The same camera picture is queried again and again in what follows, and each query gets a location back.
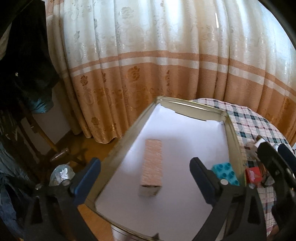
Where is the wooden chair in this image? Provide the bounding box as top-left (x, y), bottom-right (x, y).
top-left (19, 111), bottom-right (70, 161)

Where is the teal cloth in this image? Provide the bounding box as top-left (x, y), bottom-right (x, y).
top-left (30, 94), bottom-right (54, 114)

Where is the teal studded building brick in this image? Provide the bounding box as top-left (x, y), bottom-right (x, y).
top-left (211, 162), bottom-right (240, 186)

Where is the white paper liner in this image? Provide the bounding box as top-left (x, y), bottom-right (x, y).
top-left (95, 105), bottom-right (229, 240)

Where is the cream and orange curtain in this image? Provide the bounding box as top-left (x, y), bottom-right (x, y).
top-left (45, 1), bottom-right (295, 144)

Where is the red toy block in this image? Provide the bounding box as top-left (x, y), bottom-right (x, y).
top-left (245, 167), bottom-right (262, 185)

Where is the white pill bottle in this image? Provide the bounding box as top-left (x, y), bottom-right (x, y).
top-left (252, 135), bottom-right (266, 152)

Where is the gold metal tin tray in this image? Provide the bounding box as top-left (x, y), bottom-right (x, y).
top-left (85, 97), bottom-right (245, 240)

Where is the pink patterned long box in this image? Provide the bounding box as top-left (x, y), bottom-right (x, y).
top-left (139, 139), bottom-right (163, 197)

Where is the plaid tablecloth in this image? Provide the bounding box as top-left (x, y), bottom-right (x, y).
top-left (195, 98), bottom-right (292, 235)

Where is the dark hanging coat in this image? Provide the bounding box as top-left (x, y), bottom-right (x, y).
top-left (0, 0), bottom-right (61, 130)

